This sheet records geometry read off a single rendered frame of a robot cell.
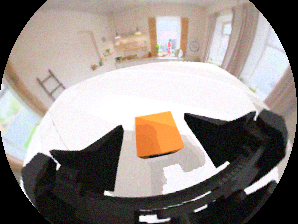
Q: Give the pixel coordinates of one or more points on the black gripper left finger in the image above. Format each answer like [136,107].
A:
[99,161]

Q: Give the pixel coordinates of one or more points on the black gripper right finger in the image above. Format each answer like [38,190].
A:
[218,137]

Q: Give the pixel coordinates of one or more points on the orange block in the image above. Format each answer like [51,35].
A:
[157,135]

